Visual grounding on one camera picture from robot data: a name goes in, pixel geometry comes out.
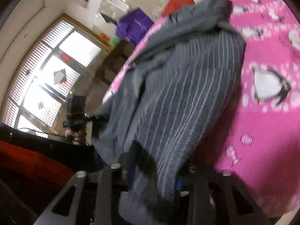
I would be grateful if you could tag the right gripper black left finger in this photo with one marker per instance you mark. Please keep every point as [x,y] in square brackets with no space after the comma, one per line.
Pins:
[88,198]

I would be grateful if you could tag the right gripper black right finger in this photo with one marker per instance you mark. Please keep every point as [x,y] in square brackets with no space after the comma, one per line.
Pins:
[215,198]

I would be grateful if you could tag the grey pinstriped suit jacket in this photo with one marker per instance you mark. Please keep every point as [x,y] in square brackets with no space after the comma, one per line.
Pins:
[181,83]

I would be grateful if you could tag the person's left hand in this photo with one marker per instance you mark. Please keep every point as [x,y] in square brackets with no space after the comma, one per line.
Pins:
[76,138]

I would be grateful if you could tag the window with blinds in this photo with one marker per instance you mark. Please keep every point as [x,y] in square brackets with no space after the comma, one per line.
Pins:
[62,61]

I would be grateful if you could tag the pink penguin bed cover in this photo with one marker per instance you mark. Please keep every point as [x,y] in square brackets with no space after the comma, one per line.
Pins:
[257,135]

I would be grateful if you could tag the purple fabric bag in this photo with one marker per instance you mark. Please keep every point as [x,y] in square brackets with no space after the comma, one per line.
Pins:
[133,26]

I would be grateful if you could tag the red pillow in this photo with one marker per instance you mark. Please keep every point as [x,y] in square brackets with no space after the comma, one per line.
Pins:
[174,5]

